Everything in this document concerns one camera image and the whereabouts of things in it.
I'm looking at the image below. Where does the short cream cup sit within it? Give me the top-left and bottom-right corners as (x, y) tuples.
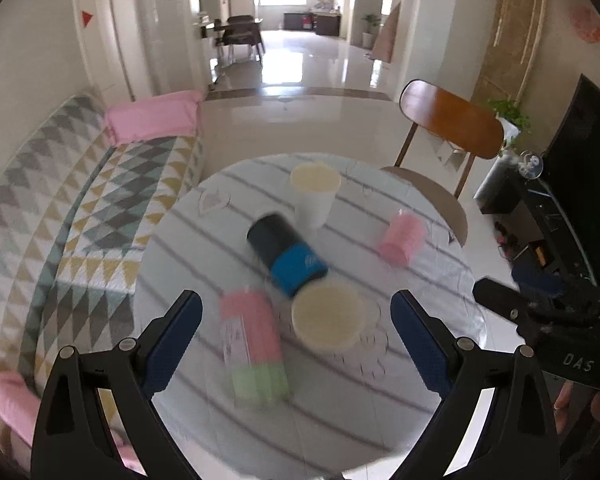
(290, 282), (369, 354)

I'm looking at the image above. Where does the leaning brown board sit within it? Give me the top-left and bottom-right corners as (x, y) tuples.
(371, 1), (403, 64)

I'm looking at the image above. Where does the tall white paper cup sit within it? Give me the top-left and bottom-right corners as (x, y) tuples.
(289, 162), (342, 231)

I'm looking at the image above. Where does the person's right hand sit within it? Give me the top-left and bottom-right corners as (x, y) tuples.
(553, 381), (600, 437)

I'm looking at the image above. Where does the dark dining table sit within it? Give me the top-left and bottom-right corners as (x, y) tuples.
(200, 17), (264, 61)

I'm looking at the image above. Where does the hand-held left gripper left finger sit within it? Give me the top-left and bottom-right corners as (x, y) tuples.
(30, 289), (204, 480)

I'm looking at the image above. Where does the pink and green cup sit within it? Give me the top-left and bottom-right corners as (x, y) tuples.
(218, 287), (291, 407)

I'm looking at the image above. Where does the tall potted plant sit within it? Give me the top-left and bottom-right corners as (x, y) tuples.
(361, 13), (382, 50)

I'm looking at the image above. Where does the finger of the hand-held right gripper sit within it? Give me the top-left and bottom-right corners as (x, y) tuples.
(472, 277), (532, 325)
(511, 264), (569, 299)

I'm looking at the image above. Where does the sofa with triangle-patterned cover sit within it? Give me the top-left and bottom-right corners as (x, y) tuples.
(0, 92), (206, 386)

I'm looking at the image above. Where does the wooden chair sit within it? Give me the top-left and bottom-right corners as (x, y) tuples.
(379, 79), (505, 250)

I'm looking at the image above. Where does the small green potted plant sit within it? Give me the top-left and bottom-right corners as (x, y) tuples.
(487, 97), (532, 153)

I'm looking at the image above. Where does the black and blue cup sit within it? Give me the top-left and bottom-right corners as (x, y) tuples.
(246, 213), (330, 297)

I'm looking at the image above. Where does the dark dining chair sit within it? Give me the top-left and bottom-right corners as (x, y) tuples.
(221, 15), (266, 63)

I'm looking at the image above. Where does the black television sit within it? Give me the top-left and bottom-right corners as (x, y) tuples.
(542, 73), (600, 291)

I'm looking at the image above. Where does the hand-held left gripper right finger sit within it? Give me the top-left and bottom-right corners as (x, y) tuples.
(390, 289), (561, 480)

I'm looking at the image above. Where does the round table with striped cloth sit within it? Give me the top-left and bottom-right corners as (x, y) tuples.
(132, 152), (487, 478)

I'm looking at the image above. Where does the clear glass ornament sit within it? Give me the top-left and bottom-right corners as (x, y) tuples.
(516, 151), (546, 180)

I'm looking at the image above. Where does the pink ribbed cup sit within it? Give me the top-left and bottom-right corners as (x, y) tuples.
(378, 209), (428, 265)

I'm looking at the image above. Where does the black television stand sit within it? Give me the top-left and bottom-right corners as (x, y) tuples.
(474, 162), (588, 281)

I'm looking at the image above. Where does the dark low cabinet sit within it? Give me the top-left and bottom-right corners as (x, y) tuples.
(283, 10), (342, 37)

